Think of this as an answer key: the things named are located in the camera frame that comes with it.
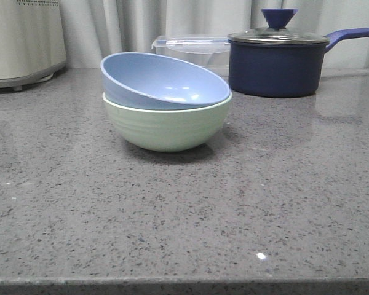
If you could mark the light blue bowl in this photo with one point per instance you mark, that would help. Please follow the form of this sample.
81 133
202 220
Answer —
158 82

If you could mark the dark blue saucepan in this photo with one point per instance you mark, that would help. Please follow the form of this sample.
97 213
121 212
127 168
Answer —
282 70

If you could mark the light green bowl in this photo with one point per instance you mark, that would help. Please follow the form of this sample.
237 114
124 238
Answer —
167 131

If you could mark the clear plastic food container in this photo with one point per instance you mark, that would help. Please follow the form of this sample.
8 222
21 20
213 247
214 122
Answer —
208 51

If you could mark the white kitchen appliance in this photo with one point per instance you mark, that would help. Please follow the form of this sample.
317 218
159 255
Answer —
32 45

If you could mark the glass lid with blue knob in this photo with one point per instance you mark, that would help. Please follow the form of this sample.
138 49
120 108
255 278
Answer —
277 32

